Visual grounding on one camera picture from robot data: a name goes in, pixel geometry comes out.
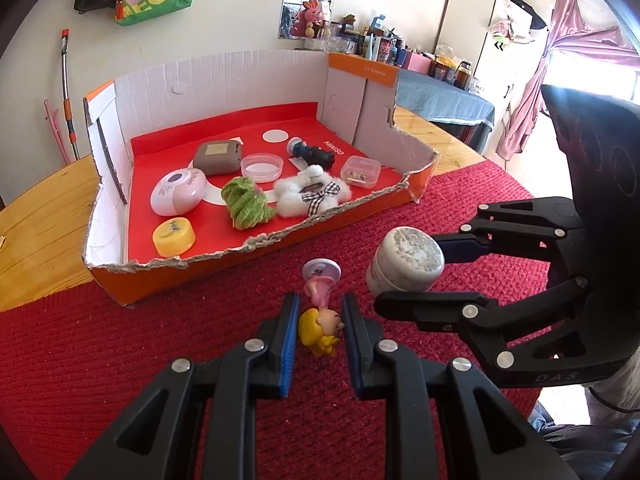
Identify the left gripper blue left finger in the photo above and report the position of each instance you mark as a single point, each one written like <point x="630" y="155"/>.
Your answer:
<point x="287" y="339"/>

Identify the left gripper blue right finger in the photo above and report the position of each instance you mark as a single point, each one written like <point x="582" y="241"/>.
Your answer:
<point x="357" y="342"/>

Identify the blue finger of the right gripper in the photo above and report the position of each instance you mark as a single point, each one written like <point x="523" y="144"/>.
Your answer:
<point x="431" y="312"/>
<point x="462" y="247"/>

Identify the pink figurine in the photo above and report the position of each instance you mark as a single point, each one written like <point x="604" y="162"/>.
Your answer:
<point x="320" y="276"/>

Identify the yellow duck figurine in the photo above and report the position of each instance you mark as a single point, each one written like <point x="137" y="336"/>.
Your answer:
<point x="320" y="330"/>

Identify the white round cream jar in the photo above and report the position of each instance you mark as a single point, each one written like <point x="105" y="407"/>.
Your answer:
<point x="407" y="260"/>

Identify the white fluffy star hairclip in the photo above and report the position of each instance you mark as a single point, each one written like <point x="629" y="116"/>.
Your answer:
<point x="312" y="191"/>

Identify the small clear plastic box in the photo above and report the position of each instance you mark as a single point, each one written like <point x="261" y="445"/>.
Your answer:
<point x="361" y="172"/>

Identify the black mouse figurine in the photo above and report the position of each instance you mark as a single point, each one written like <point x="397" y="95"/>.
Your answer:
<point x="312" y="155"/>

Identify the clear round lid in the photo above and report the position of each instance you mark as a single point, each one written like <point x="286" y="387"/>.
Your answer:
<point x="262" y="167"/>

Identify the grey square case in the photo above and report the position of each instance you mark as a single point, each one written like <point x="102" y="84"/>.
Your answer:
<point x="218" y="157"/>

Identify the pink My Melody case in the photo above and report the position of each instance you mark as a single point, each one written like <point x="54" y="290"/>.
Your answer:
<point x="178" y="192"/>

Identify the blue covered side table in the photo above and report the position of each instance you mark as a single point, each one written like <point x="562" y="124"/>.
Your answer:
<point x="445" y="105"/>

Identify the pink storage box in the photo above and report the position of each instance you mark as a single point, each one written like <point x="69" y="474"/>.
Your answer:
<point x="418" y="63"/>

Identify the orange white cardboard box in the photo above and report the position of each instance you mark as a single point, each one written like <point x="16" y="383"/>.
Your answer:
<point x="355" y="99"/>

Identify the white wardrobe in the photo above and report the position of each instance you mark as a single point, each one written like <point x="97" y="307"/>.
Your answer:
<point x="497" y="39"/>

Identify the pink curtain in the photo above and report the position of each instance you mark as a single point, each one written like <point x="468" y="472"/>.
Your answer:
<point x="571" y="43"/>

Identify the pink rabbit plush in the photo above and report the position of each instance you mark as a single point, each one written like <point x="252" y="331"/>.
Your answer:
<point x="308" y="20"/>

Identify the pink hanger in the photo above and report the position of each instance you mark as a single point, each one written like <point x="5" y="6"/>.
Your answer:
<point x="52" y="120"/>

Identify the orange silver mop handle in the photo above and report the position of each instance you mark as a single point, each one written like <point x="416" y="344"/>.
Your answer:
<point x="67" y="105"/>

